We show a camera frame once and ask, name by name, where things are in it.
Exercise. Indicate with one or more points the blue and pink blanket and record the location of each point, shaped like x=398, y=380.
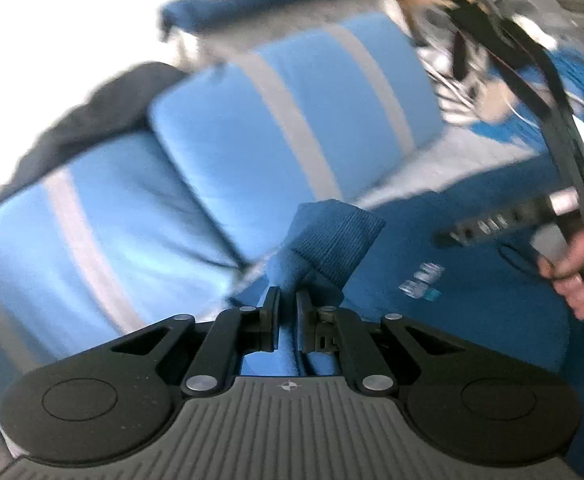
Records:
x=252, y=2

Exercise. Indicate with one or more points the person's right hand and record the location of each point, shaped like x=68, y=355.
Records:
x=579, y=285

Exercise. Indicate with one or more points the dark garment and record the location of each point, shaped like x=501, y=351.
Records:
x=96, y=105

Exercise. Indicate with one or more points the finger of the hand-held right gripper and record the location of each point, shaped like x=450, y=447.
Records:
x=492, y=225

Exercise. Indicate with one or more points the blue sweater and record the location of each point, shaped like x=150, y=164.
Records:
x=472, y=310

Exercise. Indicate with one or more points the large blue grey-striped cushion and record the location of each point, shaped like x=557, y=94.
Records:
x=136, y=240

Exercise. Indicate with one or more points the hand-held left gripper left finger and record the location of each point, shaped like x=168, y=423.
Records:
x=272, y=320

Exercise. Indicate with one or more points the light blue knitted cloth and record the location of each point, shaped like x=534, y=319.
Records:
x=572, y=90

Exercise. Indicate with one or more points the small blue grey-striped cushion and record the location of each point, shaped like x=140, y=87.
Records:
x=302, y=110

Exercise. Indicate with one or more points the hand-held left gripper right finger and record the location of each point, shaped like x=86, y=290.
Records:
x=303, y=322

